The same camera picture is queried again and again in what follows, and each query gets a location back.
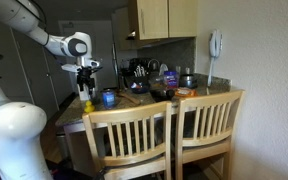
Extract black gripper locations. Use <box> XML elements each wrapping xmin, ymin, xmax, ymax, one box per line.
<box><xmin>77</xmin><ymin>67</ymin><xmax>95</xmax><ymax>94</ymax></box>

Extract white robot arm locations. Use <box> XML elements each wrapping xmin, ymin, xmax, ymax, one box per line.
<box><xmin>0</xmin><ymin>0</ymin><xmax>100</xmax><ymax>180</ymax></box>

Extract white paper towel roll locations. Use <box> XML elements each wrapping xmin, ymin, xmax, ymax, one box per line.
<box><xmin>79</xmin><ymin>89</ymin><xmax>90</xmax><ymax>101</ymax></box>

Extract yellow rubber duck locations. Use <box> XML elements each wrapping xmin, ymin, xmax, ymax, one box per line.
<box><xmin>84</xmin><ymin>101</ymin><xmax>95</xmax><ymax>113</ymax></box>

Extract blue tin can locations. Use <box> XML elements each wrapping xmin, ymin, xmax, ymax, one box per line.
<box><xmin>102</xmin><ymin>89</ymin><xmax>115</xmax><ymax>109</ymax></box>

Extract chrome kitchen faucet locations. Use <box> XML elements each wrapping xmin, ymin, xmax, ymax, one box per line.
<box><xmin>148</xmin><ymin>59</ymin><xmax>160</xmax><ymax>72</ymax></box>

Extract left wooden chair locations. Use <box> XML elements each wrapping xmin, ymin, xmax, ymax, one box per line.
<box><xmin>83</xmin><ymin>101</ymin><xmax>172</xmax><ymax>180</ymax></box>

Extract wooden chair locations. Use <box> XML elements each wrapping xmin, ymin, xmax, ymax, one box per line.
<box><xmin>83</xmin><ymin>101</ymin><xmax>172</xmax><ymax>180</ymax></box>
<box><xmin>175</xmin><ymin>90</ymin><xmax>245</xmax><ymax>180</ymax></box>

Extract white plate in rack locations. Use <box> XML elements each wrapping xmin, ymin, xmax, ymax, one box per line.
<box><xmin>159</xmin><ymin>64</ymin><xmax>168</xmax><ymax>76</ymax></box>

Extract wooden upper cabinets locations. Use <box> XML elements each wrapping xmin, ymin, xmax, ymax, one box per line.
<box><xmin>126</xmin><ymin>0</ymin><xmax>198</xmax><ymax>48</ymax></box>

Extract steel pot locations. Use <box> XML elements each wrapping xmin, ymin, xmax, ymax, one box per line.
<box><xmin>179</xmin><ymin>74</ymin><xmax>197</xmax><ymax>88</ymax></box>

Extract right wooden chair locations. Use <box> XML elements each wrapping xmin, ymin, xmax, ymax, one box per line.
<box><xmin>175</xmin><ymin>90</ymin><xmax>245</xmax><ymax>180</ymax></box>

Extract white wall phone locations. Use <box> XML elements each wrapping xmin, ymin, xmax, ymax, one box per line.
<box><xmin>207</xmin><ymin>29</ymin><xmax>222</xmax><ymax>87</ymax></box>

